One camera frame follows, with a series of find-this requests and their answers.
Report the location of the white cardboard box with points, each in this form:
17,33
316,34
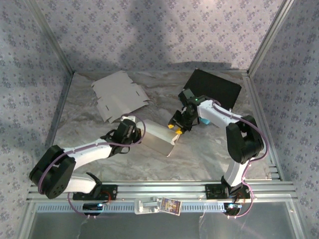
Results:
117,94
157,142

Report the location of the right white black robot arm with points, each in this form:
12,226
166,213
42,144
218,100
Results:
211,115

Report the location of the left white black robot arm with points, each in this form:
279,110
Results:
87,152

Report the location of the small black electronics box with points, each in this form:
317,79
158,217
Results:
233,208
92,207

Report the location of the teal plastic tube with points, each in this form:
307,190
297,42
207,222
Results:
205,121

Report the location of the black hard case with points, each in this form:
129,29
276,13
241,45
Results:
214,87

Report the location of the colourful printed card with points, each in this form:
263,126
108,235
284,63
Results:
170,205

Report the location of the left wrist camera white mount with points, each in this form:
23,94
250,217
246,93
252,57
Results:
131,118

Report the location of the thin aluminium wall rail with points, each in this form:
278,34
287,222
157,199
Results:
159,71

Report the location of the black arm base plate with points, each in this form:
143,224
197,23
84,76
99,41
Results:
112,191
211,191

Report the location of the aluminium mounting rail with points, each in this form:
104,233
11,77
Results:
162,189

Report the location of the aluminium table edge rail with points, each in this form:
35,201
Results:
56,124
253,94

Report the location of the white plastic bracket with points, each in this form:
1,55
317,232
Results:
144,206

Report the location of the aluminium corner post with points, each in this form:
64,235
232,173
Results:
269,37
52,37

